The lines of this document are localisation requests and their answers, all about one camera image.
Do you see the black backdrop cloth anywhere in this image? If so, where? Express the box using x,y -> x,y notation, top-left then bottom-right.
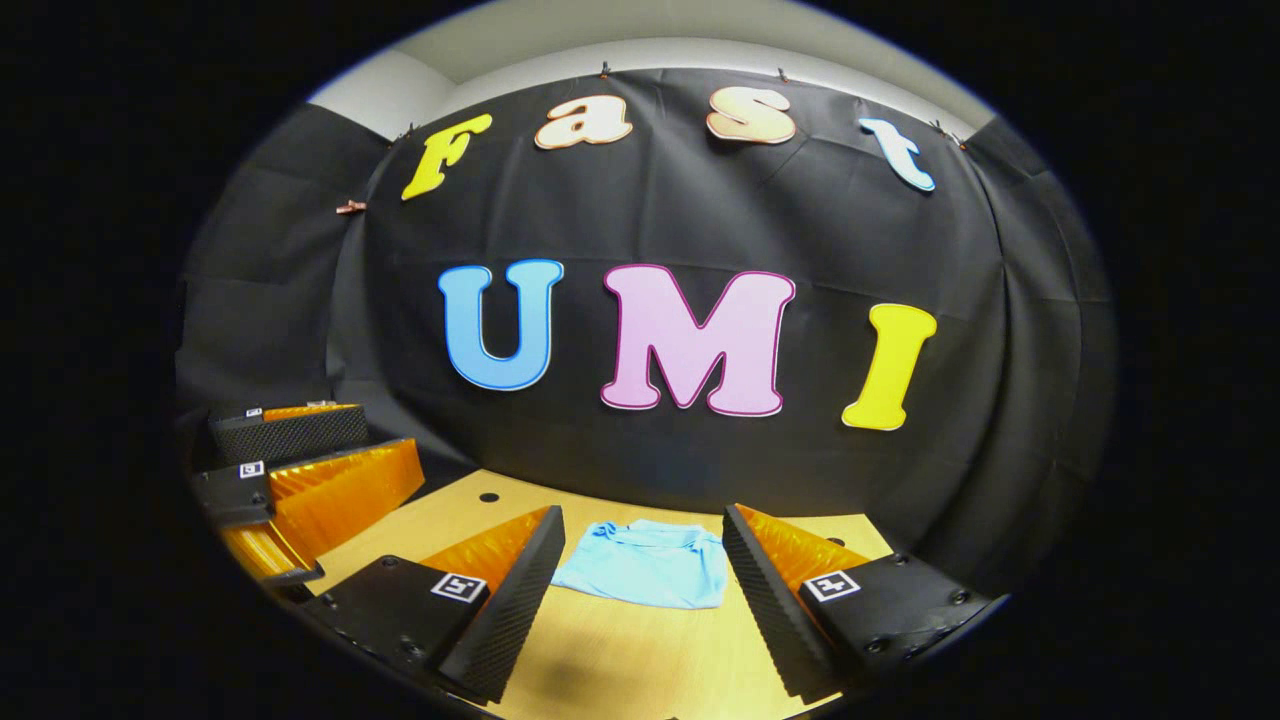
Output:
175,65 -> 1119,601

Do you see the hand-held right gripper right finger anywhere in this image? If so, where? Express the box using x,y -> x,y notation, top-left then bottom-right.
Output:
720,502 -> 1006,703

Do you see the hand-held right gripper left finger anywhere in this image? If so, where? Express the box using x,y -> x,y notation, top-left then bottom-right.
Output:
300,504 -> 567,706

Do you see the light blue T-shirt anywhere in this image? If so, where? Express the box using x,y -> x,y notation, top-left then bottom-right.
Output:
550,518 -> 731,611

